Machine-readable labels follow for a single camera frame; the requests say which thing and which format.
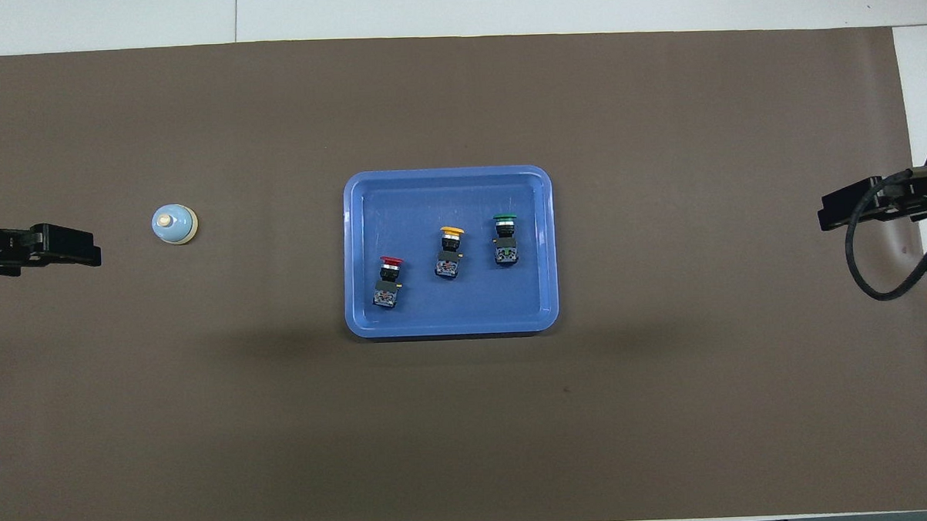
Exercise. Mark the blue plastic tray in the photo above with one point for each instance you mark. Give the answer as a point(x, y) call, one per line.
point(450, 307)

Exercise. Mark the green push button switch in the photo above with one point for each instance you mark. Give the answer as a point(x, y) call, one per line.
point(505, 243)

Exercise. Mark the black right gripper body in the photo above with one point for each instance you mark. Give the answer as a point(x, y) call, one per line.
point(897, 201)

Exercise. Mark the yellow push button switch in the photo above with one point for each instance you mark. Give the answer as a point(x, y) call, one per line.
point(449, 257)

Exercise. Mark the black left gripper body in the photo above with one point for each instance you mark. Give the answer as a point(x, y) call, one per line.
point(31, 246)

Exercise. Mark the brown table mat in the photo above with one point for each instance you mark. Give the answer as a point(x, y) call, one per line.
point(207, 424)

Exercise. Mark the red push button switch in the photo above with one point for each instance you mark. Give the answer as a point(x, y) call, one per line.
point(388, 286)

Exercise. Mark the light blue desk bell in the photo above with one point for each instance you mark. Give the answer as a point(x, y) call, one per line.
point(173, 224)

